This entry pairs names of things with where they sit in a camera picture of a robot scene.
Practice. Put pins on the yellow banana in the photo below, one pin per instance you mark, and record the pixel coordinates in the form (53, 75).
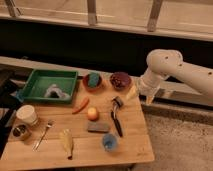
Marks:
(67, 142)

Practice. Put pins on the small metal cup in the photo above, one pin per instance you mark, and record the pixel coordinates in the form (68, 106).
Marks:
(21, 132)

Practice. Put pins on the yellow red apple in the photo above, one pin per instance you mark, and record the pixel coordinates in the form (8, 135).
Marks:
(92, 114)

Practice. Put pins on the grey rectangular eraser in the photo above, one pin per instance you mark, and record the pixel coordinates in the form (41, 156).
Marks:
(98, 127)

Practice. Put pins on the white paper cup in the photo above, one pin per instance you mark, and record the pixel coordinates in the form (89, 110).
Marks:
(27, 114)

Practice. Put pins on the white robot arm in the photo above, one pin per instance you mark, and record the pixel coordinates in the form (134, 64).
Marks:
(161, 64)

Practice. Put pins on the green plastic tray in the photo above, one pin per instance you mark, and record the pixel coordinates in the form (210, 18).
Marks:
(39, 80)

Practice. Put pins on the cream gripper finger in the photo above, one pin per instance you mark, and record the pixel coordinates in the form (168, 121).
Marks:
(149, 100)
(132, 93)

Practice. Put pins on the grey white cloth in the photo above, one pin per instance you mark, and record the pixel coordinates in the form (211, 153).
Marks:
(54, 91)

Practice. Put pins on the blue plastic cup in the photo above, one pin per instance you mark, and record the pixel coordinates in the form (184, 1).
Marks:
(109, 142)

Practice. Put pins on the orange carrot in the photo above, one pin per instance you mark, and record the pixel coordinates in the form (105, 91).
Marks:
(82, 105)

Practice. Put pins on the dark red bowl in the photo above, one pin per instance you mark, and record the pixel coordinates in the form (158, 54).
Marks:
(120, 80)

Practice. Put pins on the teal sponge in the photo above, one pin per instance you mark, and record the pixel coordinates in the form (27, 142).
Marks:
(93, 80)

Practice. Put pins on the brown bowl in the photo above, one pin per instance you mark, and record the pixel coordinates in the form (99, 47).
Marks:
(89, 89)

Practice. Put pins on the silver fork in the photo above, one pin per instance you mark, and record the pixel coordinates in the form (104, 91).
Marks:
(47, 127)

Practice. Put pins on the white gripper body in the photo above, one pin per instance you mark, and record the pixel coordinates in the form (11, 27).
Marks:
(149, 83)

